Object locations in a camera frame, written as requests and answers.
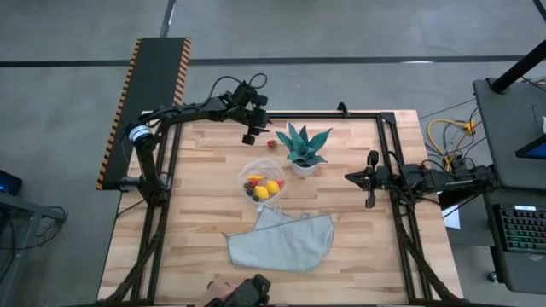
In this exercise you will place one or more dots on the snake plant in white pot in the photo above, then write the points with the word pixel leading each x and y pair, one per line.
pixel 303 170

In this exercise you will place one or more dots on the black handheld device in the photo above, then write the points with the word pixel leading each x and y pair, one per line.
pixel 251 292

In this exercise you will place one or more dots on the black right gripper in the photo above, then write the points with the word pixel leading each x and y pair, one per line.
pixel 372 179

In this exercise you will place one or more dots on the backlit rainbow keyboard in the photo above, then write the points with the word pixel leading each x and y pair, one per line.
pixel 522 228

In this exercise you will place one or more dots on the white paper sheet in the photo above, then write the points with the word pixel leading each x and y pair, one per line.
pixel 453 218

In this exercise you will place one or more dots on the grey waffle-weave towel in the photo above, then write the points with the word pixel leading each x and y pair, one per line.
pixel 281 247

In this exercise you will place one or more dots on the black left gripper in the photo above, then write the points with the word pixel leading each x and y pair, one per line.
pixel 247 106

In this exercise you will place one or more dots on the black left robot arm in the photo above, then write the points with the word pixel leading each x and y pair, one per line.
pixel 187 113

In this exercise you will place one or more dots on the small pink toy fruit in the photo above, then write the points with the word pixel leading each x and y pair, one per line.
pixel 280 183

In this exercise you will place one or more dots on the clear plastic tupperware container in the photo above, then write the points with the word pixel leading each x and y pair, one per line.
pixel 266 167

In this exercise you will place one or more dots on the grey side desk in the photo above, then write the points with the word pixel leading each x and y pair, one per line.
pixel 512 128

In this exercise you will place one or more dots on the yellow toy lemon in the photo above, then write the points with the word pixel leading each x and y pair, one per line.
pixel 273 187
pixel 261 192

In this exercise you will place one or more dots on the grey metal stand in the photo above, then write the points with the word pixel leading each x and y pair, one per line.
pixel 25 213

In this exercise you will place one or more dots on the black caster wheel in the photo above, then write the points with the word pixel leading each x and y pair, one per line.
pixel 492 277

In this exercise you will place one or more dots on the dark laptop with blue screen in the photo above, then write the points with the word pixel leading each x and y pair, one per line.
pixel 535 150

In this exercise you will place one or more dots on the black metal table frame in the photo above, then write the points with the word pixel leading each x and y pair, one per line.
pixel 320 115

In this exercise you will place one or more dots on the black ramp with hazard stripes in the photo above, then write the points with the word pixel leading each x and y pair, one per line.
pixel 153 77

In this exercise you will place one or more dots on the black slanted pole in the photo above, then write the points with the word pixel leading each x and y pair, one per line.
pixel 518 68

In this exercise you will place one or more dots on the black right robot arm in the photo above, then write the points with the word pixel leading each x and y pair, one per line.
pixel 448 183

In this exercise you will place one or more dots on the dark device with blue light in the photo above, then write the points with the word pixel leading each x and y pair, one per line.
pixel 10 183

